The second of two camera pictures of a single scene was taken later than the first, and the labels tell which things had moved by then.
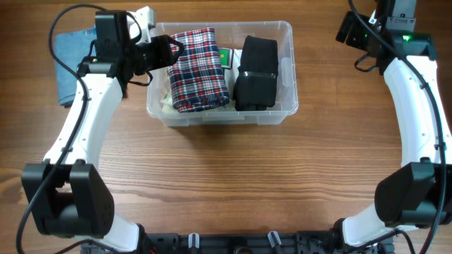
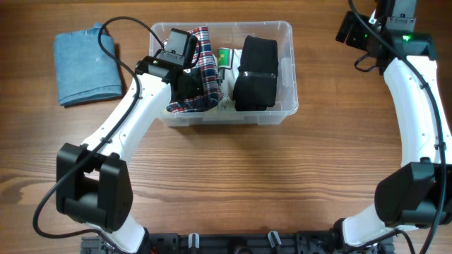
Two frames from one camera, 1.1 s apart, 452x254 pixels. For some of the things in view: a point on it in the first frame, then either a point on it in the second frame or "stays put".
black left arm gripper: x=162 y=44 → x=198 y=87
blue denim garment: x=71 y=47 stays put
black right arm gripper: x=354 y=37 stays put
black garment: x=256 y=86 stays put
